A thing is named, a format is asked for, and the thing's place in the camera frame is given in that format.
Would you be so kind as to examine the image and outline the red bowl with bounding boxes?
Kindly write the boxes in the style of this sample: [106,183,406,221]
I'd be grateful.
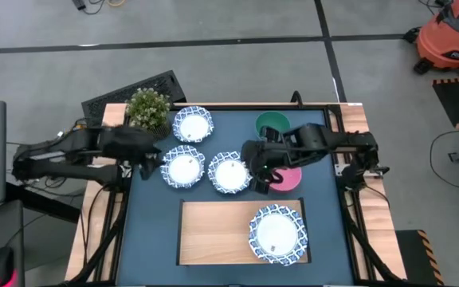
[268,166,304,195]

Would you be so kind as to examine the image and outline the blue table mat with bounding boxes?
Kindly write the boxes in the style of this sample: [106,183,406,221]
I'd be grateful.
[116,109,356,287]

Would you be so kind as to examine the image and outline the white flowering potted plant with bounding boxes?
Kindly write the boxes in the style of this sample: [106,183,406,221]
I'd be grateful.
[124,87,174,140]

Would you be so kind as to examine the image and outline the black aluminium table frame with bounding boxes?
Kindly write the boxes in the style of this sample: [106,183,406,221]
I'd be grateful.
[65,102,410,287]

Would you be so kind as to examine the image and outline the wooden cutting board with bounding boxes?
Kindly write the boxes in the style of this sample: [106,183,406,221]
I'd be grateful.
[175,197,312,267]

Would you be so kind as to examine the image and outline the blue patterned paper plate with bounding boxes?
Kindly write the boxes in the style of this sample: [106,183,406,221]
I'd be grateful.
[171,105,215,144]
[206,151,253,195]
[248,203,309,266]
[159,144,206,190]

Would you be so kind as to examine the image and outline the black hazard striped floor mat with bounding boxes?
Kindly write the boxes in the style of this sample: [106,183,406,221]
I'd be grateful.
[394,229,445,287]
[431,77,459,131]

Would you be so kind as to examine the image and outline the black computer mouse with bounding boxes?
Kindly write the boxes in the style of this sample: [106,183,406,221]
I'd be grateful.
[0,246,18,287]

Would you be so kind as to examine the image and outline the black floor cable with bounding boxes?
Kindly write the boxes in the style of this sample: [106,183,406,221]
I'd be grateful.
[428,129,459,191]

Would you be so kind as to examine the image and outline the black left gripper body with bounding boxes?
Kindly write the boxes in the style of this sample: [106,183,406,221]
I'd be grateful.
[102,125,163,163]

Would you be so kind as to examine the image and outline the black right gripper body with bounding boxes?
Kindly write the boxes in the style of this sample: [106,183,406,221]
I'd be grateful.
[241,138,291,181]

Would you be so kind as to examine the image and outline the green bowl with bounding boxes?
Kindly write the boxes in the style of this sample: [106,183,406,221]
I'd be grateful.
[254,110,292,140]

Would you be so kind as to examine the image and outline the orange shop vacuum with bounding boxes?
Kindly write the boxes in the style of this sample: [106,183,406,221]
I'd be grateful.
[403,0,459,77]

